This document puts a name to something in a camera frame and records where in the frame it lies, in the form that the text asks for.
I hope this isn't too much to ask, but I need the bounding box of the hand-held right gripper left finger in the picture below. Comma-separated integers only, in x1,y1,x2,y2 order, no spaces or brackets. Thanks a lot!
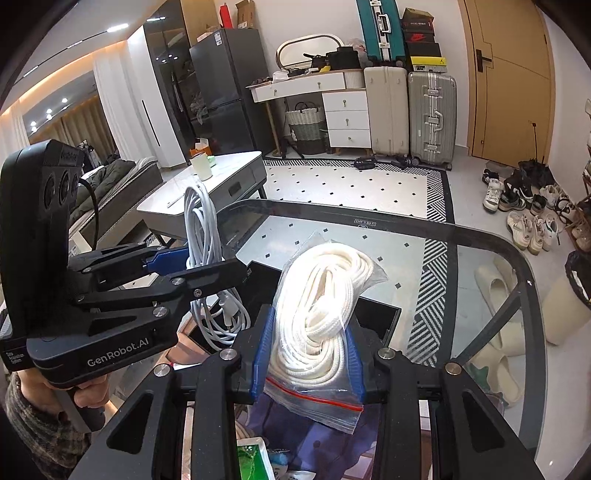
69,305,279,480

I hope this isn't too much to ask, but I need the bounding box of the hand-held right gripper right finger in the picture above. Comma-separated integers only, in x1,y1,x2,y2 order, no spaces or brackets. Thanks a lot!
343,323,539,480

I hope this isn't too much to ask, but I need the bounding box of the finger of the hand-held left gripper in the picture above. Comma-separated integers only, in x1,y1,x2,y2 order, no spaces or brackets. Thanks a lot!
76,257,253,324
69,244,190,296

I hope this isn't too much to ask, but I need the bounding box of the black storage box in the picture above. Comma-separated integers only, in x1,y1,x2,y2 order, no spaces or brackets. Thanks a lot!
185,260,402,366

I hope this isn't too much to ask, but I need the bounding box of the white cable bundle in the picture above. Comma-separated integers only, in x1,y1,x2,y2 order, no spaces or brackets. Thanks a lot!
184,185,253,345

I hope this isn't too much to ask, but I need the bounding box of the bag of white rope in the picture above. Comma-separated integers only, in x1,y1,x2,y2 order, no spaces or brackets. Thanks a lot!
263,229,389,436

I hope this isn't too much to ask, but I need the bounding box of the person's left forearm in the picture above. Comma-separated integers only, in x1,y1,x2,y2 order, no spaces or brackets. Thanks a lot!
4,392,95,480

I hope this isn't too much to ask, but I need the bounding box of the person's left hand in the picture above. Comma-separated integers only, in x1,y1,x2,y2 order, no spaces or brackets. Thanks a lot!
4,368,112,411

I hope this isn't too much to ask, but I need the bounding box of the bed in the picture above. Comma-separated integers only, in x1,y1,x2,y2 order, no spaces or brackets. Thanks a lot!
69,157,168,243

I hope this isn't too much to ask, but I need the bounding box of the dark coat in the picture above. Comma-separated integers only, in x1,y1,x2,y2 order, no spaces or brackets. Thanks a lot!
75,159,137,209

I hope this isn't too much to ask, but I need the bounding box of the purple cloth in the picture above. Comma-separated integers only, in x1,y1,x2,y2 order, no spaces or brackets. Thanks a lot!
236,392,380,480

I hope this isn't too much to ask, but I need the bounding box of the clothes rack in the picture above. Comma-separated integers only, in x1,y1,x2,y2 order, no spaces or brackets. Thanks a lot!
75,137,101,169

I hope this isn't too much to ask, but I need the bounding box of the cream cup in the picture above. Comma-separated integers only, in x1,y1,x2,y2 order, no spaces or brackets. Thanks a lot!
190,154,213,181

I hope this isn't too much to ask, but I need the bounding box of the green packet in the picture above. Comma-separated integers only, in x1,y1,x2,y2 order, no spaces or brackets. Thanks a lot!
236,438,271,480

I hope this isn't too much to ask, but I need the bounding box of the white coffee table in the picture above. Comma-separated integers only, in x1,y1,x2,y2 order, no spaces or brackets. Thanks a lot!
136,151,269,241

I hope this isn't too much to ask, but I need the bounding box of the white curtain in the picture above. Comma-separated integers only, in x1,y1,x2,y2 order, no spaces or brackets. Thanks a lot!
91,58,160,160

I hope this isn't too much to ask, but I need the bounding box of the white wardrobe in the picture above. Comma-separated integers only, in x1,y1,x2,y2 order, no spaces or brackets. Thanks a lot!
126,25,189,168

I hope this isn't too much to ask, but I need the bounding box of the dark glass cabinet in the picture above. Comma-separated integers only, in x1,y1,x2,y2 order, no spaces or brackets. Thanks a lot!
143,19,206,161

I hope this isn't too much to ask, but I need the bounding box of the black and white rug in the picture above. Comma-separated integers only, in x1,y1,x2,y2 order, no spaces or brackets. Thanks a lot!
262,159,459,367

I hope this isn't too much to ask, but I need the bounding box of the woven basket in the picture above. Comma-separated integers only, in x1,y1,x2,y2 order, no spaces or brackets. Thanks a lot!
285,104,327,156

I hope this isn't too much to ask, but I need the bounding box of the black refrigerator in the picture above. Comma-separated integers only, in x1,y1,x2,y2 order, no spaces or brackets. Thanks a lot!
189,28,279,158

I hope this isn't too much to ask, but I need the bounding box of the cream trash bin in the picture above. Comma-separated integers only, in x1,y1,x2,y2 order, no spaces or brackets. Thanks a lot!
542,251,591,347

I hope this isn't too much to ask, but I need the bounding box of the white vanity desk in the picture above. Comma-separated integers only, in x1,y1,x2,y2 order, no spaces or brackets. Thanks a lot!
246,69,375,156

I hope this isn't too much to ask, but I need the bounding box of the pile of shoes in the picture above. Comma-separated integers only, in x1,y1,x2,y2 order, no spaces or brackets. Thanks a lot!
482,159,591,256

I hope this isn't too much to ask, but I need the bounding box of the oval mirror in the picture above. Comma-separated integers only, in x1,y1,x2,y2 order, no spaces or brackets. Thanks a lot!
276,33,345,70

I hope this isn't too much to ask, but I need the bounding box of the cream suitcase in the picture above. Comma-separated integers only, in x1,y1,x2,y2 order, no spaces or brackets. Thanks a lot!
363,66,411,158

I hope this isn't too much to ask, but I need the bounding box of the silver suitcase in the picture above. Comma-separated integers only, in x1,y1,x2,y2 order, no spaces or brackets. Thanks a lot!
406,71,458,169

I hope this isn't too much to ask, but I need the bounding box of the cardboard box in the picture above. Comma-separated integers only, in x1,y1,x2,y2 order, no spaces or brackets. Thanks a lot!
235,0,256,31

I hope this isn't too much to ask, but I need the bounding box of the black bag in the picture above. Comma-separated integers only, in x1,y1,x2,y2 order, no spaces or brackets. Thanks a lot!
325,45,361,71

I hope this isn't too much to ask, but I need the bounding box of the black umbrella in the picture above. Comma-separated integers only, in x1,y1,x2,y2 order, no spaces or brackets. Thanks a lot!
517,121,556,186

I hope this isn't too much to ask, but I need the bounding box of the teal suitcase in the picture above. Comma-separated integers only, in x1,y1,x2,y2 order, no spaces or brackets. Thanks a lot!
355,0,408,64

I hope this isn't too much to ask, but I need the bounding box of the wooden door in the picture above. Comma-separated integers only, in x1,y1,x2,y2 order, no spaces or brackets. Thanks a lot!
464,0,555,160

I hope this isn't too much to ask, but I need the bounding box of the stack of shoe boxes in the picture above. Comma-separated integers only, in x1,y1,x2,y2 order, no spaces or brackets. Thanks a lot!
400,7,449,73

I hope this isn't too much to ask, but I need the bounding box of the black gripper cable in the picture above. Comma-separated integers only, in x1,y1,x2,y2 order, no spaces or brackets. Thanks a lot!
78,179,100,253

